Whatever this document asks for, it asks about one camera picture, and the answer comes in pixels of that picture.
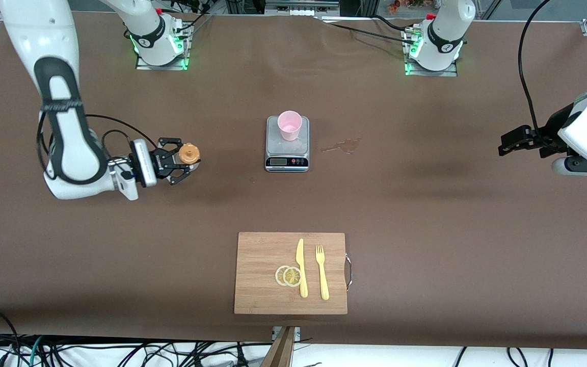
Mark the wooden post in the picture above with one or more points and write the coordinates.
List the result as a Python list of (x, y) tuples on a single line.
[(279, 351)]

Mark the silver digital kitchen scale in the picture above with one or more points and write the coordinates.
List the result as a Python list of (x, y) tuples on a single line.
[(286, 162)]

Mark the wooden cutting board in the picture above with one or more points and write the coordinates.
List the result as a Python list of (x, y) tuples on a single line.
[(258, 270)]

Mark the clear sauce bottle orange cap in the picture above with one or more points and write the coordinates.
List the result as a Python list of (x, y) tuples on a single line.
[(189, 153)]

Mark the yellow plastic fork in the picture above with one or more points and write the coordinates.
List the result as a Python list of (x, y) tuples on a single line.
[(324, 285)]

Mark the white power strip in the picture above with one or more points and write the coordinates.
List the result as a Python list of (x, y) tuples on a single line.
[(295, 12)]

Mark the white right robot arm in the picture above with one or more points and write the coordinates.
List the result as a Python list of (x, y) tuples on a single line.
[(59, 41)]

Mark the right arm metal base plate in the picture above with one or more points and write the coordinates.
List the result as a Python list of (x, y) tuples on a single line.
[(143, 65)]

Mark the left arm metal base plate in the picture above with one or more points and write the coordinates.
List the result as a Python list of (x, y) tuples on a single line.
[(451, 72)]

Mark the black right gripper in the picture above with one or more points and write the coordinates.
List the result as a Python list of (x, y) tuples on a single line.
[(161, 162)]

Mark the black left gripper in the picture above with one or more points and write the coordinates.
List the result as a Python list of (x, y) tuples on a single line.
[(550, 130)]

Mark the pink plastic cup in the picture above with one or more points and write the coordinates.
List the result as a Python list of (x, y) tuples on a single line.
[(290, 125)]

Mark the brown table cover sheet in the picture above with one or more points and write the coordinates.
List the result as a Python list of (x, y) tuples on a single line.
[(120, 229)]

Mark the lemon slice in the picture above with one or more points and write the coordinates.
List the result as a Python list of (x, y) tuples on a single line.
[(278, 276), (292, 277)]

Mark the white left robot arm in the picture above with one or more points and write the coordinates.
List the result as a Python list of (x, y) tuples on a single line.
[(441, 41)]

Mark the yellow plastic knife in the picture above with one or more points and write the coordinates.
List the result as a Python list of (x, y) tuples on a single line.
[(302, 285)]

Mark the small metal bracket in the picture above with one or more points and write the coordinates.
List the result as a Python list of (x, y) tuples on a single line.
[(296, 333)]

